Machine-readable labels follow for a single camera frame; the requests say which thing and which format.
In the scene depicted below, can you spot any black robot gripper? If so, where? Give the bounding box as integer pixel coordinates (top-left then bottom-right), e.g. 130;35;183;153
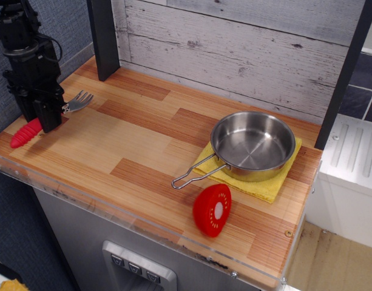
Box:
3;41;64;133

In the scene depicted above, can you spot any red handled metal fork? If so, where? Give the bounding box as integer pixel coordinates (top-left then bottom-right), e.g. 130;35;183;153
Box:
10;91;94;149

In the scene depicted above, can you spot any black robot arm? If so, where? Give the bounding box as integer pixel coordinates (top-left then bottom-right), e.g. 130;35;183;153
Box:
0;1;65;133

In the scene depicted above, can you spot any yellow object bottom left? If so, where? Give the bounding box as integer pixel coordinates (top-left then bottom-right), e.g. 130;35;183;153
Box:
0;279;29;291

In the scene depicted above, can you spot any silver dispenser panel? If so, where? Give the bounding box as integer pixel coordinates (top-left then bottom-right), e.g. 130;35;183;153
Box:
102;240;178;290

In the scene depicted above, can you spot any red toy fruit half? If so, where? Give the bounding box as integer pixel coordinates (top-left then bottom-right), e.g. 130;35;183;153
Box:
192;184;232;238

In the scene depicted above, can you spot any stainless steel pan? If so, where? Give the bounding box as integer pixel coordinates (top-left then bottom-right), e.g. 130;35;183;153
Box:
171;111;297;190

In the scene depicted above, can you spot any yellow folded cloth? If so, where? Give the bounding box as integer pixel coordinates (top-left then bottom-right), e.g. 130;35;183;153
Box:
193;137;302;204

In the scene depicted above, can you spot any white ribbed cabinet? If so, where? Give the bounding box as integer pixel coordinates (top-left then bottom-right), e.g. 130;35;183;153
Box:
305;115;372;247

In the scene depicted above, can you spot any dark left shelf post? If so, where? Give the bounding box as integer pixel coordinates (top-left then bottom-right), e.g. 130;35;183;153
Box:
87;0;120;81

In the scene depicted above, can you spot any dark shelf post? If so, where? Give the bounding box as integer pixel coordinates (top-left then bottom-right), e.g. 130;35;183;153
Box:
314;0;372;150
87;0;120;81

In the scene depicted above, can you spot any dark right shelf post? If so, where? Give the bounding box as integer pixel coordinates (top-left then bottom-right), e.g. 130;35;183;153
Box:
314;0;372;150

